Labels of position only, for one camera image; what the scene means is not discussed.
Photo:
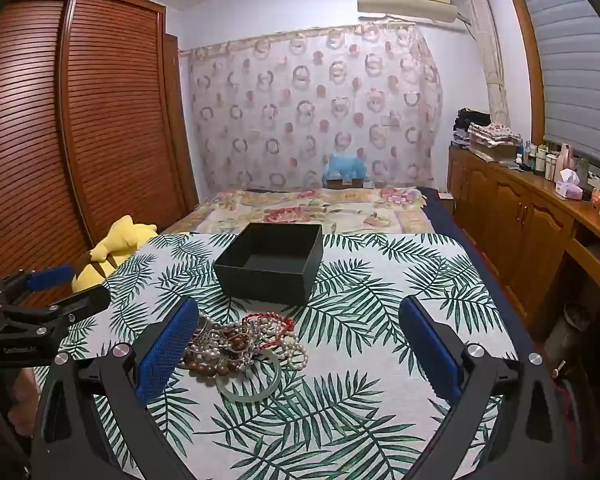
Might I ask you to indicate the grey trash bin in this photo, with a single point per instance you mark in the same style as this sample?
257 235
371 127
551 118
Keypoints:
570 327

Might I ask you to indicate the black box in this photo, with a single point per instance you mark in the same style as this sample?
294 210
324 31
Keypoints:
260 282

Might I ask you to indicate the cardboard box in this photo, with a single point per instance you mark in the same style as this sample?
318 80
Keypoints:
495 151

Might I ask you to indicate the pile of dark clothes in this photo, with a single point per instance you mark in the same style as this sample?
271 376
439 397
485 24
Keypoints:
465 122

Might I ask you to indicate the circle pattern curtain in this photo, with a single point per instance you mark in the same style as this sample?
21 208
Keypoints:
305 110

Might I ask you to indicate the wooden window frame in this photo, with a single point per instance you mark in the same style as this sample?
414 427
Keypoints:
527 60

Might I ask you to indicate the wooden cabinet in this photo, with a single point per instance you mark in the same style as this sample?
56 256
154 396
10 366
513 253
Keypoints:
510 210

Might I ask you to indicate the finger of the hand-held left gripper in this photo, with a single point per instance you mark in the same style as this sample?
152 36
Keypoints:
82 302
50 277

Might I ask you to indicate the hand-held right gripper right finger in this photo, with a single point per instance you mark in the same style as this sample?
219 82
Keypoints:
430 350

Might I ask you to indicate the cream lace curtain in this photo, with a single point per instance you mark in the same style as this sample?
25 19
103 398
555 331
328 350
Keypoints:
492 70

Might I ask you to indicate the folded floral cloth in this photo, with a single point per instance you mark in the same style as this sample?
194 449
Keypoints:
495 131

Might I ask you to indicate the yellow plush toy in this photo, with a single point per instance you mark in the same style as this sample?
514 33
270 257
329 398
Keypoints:
125 237

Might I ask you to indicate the pink tissue box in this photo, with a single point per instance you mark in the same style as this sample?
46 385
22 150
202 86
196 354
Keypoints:
566 186

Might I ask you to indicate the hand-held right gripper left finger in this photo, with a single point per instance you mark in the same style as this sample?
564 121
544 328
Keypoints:
165 347

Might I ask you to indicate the dark blue bed sheet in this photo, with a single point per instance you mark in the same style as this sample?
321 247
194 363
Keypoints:
445 220

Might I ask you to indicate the row of cosmetic bottles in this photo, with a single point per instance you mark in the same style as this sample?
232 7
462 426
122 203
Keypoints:
542 162

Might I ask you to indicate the brown louvered wardrobe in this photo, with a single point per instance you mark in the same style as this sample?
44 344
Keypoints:
105 110

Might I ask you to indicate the jade bangle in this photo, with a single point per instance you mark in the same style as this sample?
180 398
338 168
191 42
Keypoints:
250 396

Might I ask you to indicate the blue plastic bag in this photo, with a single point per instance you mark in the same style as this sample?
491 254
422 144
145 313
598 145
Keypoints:
344 165

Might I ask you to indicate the silver bangle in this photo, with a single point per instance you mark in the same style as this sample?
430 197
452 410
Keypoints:
206 326

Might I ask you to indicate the floral blanket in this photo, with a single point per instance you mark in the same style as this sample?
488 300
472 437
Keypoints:
290 215

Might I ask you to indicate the grey window blind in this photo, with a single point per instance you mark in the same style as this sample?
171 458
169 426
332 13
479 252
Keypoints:
575 60

